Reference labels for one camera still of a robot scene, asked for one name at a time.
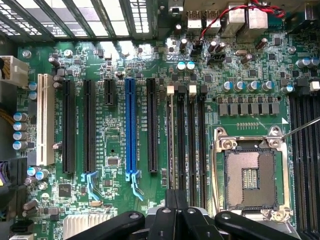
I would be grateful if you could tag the silver rear port block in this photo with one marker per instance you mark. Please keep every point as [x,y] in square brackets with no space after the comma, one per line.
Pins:
[194,23]
[257,22]
[236,22]
[212,23]

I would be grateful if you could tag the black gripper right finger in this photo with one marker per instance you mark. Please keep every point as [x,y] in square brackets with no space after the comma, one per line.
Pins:
[197,225]

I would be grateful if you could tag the CPU socket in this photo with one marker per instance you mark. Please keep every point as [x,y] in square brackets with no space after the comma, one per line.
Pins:
[250,175]

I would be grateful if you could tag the short black expansion slot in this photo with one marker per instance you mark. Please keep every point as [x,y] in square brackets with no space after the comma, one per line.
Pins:
[109,92]

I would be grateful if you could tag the green motherboard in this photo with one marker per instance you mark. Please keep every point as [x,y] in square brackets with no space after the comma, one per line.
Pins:
[115,125]

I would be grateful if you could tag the thin metal locking lever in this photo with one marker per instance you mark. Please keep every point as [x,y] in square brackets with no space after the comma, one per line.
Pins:
[300,127]
[215,175]

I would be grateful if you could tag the silver finned heat sink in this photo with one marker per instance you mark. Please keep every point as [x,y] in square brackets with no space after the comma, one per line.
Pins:
[85,225]

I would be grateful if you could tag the perforated metal slot cover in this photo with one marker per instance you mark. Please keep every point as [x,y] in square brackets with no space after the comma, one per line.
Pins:
[17,22]
[140,17]

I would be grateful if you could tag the long black expansion slot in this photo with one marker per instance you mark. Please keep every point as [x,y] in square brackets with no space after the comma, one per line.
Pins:
[152,125]
[89,125]
[68,125]

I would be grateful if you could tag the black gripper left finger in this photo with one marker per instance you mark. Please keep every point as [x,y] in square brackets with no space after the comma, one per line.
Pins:
[162,225]

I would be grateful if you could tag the blue expansion slot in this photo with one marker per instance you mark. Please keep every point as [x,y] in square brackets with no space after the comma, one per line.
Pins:
[130,125]

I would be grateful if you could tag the white expansion slot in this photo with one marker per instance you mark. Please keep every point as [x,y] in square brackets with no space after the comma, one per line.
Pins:
[45,120]

